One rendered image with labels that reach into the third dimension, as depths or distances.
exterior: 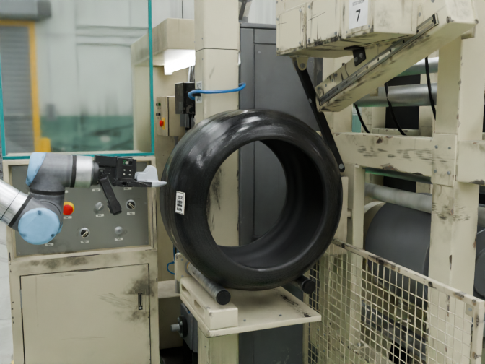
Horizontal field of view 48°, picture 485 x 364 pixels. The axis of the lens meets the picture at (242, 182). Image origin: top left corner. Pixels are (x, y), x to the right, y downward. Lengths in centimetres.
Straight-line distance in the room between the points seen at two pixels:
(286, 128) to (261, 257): 52
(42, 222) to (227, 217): 77
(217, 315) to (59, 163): 62
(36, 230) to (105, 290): 85
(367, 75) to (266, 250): 69
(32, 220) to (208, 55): 86
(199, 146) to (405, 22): 64
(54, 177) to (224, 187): 66
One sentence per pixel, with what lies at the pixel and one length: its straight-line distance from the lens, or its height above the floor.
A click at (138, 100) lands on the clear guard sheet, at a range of 214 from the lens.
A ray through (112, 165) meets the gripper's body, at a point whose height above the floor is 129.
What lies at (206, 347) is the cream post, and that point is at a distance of 208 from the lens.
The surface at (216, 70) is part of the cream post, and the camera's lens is 191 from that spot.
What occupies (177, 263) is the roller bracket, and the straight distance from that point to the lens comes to 191.
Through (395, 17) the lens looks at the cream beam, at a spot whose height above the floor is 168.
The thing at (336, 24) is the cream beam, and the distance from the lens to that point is 160.
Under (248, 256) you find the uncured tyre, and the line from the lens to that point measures 189.
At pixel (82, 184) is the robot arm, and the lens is 154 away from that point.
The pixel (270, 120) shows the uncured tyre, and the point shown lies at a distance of 158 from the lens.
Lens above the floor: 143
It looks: 7 degrees down
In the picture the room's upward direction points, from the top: straight up
